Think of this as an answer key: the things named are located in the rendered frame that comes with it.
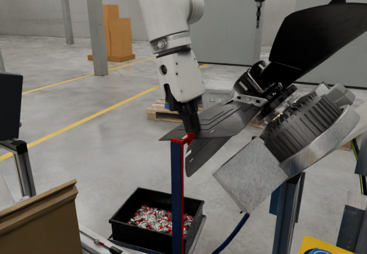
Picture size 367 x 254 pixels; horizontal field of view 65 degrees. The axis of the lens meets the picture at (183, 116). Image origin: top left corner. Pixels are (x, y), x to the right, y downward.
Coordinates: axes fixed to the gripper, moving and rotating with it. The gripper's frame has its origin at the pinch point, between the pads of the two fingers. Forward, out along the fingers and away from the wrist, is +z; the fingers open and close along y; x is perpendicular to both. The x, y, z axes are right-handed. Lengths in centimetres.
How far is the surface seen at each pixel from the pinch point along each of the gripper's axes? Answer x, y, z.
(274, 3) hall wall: 323, 1199, -147
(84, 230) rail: 32.4, -13.2, 22.4
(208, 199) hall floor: 91, 122, 95
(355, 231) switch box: -21, 40, 50
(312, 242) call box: -23.7, -10.5, 17.6
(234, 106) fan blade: -3.0, 15.6, 0.9
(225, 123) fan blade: -5.5, 4.5, 2.1
